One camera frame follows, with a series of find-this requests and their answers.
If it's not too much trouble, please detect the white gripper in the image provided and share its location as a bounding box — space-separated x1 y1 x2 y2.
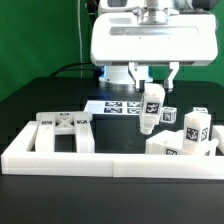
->
91 0 219 92

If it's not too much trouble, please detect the white chair seat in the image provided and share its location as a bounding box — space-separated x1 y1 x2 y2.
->
145 130 219 156

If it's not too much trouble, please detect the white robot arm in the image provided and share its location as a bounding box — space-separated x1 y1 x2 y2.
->
85 0 222 91

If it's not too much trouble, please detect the white sheet with markers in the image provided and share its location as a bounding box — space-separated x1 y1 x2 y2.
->
84 100 140 116

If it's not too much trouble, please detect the white chair back frame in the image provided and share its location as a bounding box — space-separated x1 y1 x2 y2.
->
35 111 95 153

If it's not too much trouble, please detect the black cable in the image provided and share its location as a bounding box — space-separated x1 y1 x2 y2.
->
49 60 101 78

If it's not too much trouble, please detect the white cable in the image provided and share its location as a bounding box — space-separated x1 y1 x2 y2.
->
77 0 84 79

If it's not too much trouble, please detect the white U-shaped fence frame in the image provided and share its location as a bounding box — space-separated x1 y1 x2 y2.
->
1 121 224 180

